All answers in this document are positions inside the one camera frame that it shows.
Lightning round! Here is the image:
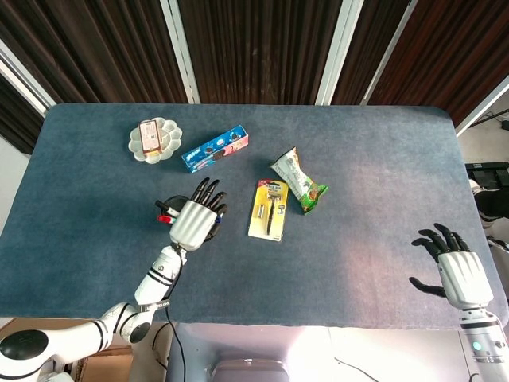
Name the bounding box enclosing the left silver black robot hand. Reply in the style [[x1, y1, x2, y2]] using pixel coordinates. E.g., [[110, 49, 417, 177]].
[[168, 177, 229, 252]]

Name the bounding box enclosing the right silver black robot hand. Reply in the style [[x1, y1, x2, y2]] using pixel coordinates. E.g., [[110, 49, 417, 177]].
[[409, 222, 495, 310]]

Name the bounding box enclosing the black capped white marker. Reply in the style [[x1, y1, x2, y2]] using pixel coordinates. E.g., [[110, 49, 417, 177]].
[[154, 200, 182, 216]]

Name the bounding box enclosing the markers bundle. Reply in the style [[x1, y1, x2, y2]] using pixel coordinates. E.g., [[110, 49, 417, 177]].
[[157, 193, 191, 226]]

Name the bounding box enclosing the yellow carded razor package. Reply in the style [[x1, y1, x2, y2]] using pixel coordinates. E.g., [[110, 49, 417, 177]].
[[247, 179, 290, 242]]

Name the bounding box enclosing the blue Oreo cookie box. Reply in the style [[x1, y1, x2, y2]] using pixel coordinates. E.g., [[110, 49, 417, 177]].
[[181, 124, 250, 175]]

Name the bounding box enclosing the white flower-shaped palette dish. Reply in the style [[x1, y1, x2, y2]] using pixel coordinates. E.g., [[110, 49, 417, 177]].
[[127, 116, 184, 165]]

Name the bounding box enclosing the small brown labelled box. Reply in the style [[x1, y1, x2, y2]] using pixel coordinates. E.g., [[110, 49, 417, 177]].
[[138, 119, 165, 155]]

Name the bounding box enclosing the black equipment case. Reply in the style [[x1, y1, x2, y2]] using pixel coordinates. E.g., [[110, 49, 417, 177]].
[[464, 160, 509, 190]]

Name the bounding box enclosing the green white snack bag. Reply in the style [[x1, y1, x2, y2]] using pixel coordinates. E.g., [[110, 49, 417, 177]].
[[270, 146, 330, 216]]

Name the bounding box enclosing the blue velvet table cloth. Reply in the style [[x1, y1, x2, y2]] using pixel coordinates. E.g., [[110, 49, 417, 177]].
[[0, 102, 509, 331]]

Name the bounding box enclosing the grey robot torso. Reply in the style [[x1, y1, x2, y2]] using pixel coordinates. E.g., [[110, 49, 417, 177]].
[[166, 321, 336, 382]]

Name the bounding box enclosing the brown cardboard box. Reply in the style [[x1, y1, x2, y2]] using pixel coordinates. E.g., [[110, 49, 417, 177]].
[[74, 345, 134, 382]]

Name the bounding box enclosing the dark brown pleated screen panel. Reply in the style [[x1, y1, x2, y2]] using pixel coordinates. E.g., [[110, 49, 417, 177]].
[[331, 0, 411, 107], [177, 0, 344, 106], [367, 0, 509, 127], [0, 0, 188, 105]]

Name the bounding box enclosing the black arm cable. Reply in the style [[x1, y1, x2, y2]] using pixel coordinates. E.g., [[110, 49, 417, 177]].
[[160, 246, 188, 382]]

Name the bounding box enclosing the thin black floor cable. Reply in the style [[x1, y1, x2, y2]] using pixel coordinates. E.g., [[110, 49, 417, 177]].
[[333, 357, 375, 374]]

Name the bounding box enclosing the white screen frame post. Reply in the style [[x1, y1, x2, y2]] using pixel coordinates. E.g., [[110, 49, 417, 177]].
[[158, 0, 200, 105], [315, 0, 356, 107], [454, 75, 509, 137], [359, 0, 419, 107], [0, 39, 57, 119]]

